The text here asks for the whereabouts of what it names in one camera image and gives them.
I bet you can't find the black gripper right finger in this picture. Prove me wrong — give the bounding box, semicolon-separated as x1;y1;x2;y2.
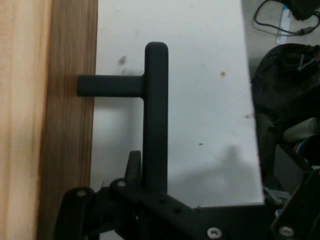
268;168;320;240

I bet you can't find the black office chair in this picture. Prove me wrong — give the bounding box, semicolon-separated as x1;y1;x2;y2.
249;43;320;192

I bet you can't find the white blue paper sheet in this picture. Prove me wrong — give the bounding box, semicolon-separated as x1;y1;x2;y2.
274;6;294;44

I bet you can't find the black bar drawer handle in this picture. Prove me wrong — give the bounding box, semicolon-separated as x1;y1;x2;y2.
77;41;170;195

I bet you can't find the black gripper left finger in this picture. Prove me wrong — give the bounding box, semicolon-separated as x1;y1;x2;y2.
53;150;226;240

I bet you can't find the grey cable with plug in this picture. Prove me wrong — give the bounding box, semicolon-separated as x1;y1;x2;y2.
252;0;315;38

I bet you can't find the wooden cabinet door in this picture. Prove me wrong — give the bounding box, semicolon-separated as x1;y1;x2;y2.
0;0;99;240

